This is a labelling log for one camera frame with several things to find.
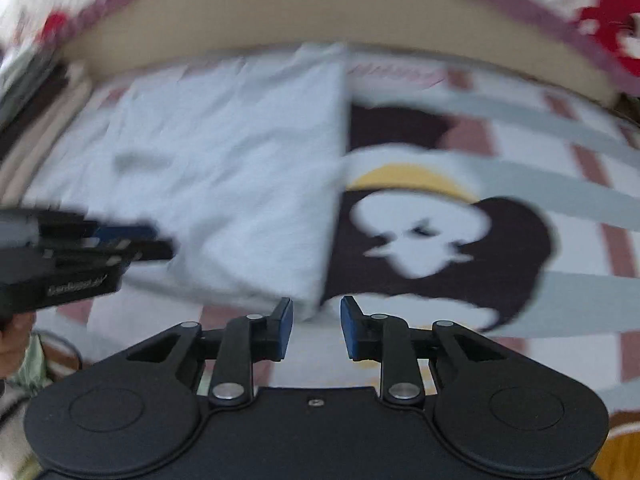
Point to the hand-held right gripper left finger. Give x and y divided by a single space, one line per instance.
286 321

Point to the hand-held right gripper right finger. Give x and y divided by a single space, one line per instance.
348 327

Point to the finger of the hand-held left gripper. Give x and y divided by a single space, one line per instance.
150 251
125 232

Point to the light grey cat-face t-shirt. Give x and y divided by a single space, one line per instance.
225 160

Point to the person's left hand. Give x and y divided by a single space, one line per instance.
12 347

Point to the light green cloth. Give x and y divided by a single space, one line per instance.
35 362

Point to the checkered printed blanket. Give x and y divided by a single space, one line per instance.
575 240

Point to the beige mattress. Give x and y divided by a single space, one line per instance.
300 10

